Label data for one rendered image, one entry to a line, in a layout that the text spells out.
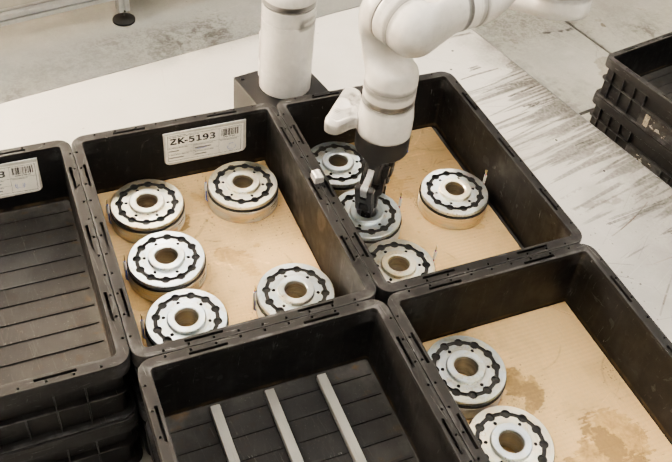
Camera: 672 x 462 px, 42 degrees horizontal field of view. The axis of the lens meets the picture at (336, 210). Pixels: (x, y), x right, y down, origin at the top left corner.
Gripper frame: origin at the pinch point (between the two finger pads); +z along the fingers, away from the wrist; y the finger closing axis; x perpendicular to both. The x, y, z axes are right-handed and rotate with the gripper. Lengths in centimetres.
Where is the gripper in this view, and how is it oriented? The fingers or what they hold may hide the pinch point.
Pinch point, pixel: (372, 203)
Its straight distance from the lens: 127.0
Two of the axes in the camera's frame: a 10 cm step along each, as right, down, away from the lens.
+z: -0.8, 7.1, 7.0
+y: 3.5, -6.3, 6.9
